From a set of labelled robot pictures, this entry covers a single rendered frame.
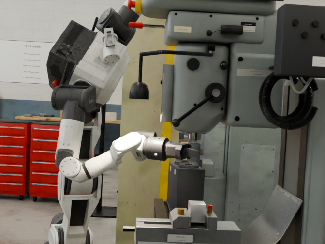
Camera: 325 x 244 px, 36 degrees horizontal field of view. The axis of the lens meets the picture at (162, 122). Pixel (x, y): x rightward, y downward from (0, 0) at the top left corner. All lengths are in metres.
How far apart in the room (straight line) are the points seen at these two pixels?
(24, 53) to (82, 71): 9.10
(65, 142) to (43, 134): 4.55
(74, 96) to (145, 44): 1.66
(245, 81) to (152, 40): 1.89
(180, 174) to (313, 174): 0.63
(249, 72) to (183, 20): 0.29
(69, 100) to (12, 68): 9.21
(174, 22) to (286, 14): 0.40
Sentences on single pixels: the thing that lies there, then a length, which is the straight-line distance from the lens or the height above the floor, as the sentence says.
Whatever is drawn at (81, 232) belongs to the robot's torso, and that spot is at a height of 0.75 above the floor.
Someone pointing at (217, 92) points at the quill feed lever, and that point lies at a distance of 1.73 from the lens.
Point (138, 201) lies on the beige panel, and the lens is 3.64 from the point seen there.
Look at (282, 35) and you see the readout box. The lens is 1.55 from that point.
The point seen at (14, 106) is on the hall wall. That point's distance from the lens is 11.15.
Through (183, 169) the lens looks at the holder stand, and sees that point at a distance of 2.17.
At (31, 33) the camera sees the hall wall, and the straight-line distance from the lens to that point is 11.15.
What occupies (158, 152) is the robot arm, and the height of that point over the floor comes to 1.23.
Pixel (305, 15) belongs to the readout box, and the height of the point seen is 1.69.
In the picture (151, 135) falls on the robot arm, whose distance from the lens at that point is 1.93.
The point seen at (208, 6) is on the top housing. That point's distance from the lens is 1.76.
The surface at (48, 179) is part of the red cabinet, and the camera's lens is 6.54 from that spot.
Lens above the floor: 1.44
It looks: 3 degrees down
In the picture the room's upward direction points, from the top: 3 degrees clockwise
